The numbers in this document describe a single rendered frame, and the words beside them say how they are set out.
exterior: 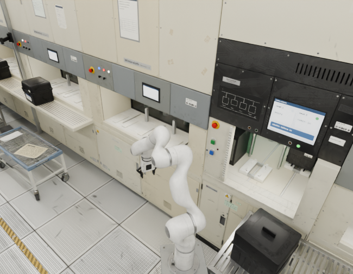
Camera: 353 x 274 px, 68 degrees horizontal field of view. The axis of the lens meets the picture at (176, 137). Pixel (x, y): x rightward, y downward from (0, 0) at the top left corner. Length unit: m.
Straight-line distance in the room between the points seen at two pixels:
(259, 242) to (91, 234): 1.82
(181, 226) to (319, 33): 1.18
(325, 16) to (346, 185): 0.92
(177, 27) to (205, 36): 0.23
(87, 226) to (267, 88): 2.25
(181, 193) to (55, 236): 1.90
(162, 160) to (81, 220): 1.92
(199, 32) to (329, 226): 1.49
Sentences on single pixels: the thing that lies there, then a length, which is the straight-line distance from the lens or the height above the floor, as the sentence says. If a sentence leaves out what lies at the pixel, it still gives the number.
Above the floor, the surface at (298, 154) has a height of 1.05.
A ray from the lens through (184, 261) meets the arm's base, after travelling 1.70.
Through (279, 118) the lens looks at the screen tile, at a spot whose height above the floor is 1.56.
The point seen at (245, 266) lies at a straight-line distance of 1.84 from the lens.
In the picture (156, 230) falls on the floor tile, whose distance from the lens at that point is 2.92.
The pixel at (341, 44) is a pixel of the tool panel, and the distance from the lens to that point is 1.54.
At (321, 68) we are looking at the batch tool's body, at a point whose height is 1.90.
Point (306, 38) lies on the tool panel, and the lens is 1.56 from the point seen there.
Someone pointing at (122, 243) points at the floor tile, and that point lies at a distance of 2.86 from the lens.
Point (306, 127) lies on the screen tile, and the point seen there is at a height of 1.56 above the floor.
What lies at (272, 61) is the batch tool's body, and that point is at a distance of 1.64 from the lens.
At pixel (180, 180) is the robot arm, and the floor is 1.37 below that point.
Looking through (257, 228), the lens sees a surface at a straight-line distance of 1.75.
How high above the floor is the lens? 2.32
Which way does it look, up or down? 33 degrees down
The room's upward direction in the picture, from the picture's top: 2 degrees clockwise
